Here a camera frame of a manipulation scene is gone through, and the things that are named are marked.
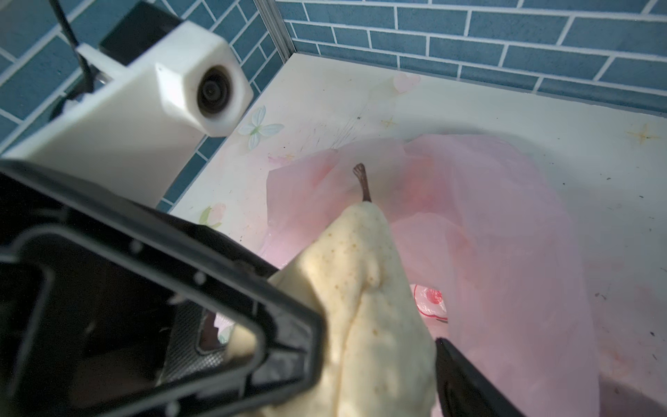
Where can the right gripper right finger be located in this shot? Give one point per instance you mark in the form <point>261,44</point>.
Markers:
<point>463,391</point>

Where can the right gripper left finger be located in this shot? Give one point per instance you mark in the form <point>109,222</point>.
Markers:
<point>110,308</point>

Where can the pale yellow fake pear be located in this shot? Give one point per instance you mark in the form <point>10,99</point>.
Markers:
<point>378,355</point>

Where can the pink plastic bag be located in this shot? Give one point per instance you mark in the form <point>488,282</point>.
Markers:
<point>473,219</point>

